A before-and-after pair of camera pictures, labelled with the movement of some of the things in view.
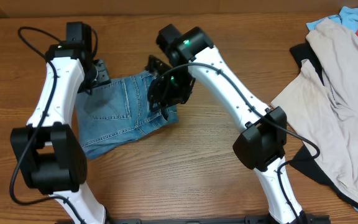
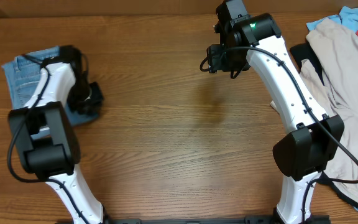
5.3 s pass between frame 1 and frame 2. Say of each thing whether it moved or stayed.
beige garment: stayed
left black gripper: moved
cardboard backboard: stayed
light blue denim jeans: moved
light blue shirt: stayed
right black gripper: moved
